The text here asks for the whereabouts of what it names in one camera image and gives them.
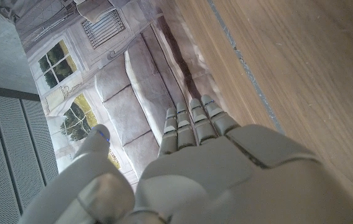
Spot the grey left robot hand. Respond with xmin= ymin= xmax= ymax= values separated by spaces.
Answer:
xmin=17 ymin=94 xmax=353 ymax=224

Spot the printed sofa room backdrop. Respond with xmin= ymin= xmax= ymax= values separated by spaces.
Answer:
xmin=0 ymin=0 xmax=227 ymax=188

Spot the grey perforated wall panel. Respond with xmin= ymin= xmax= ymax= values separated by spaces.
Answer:
xmin=0 ymin=83 xmax=60 ymax=224

